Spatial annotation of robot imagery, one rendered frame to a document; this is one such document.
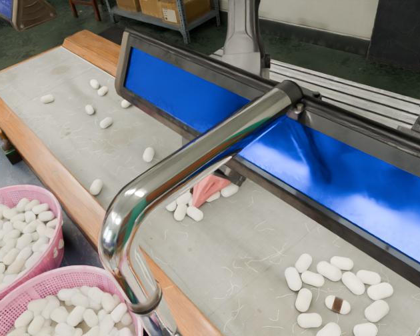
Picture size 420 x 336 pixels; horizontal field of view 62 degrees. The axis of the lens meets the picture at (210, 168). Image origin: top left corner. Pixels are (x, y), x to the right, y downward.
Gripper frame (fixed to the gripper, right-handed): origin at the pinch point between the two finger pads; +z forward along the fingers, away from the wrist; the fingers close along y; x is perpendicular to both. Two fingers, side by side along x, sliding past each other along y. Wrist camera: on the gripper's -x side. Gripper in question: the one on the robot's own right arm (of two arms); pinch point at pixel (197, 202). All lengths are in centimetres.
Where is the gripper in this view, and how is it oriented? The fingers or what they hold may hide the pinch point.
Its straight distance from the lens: 66.3
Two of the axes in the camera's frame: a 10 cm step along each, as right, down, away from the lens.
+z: -4.8, 8.7, 1.2
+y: 6.5, 4.4, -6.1
